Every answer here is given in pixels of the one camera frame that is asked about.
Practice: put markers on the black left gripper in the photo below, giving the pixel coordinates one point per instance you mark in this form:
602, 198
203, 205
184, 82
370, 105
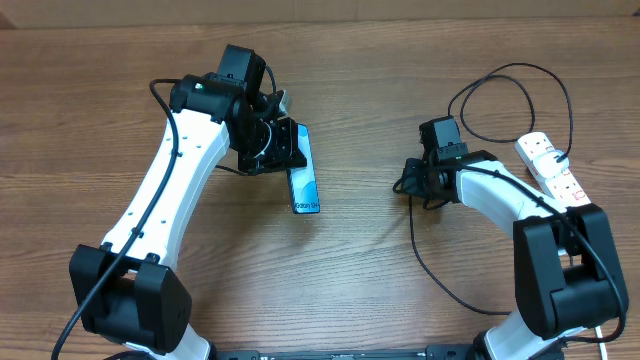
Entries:
286, 156

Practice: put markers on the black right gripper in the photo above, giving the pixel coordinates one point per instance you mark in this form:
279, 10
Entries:
413, 170

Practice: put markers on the blue Samsung smartphone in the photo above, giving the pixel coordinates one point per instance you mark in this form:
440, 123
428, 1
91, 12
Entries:
302, 180

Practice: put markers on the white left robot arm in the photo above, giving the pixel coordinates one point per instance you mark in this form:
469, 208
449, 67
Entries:
127, 289

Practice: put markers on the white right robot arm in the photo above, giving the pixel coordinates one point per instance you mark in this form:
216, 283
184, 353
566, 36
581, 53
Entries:
569, 285

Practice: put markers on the white charger plug adapter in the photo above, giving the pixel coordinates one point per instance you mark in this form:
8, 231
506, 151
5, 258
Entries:
550, 164

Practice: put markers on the white power strip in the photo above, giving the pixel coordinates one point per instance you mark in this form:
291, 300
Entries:
564, 187

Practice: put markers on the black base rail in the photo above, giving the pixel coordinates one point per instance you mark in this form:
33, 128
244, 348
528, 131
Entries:
345, 355

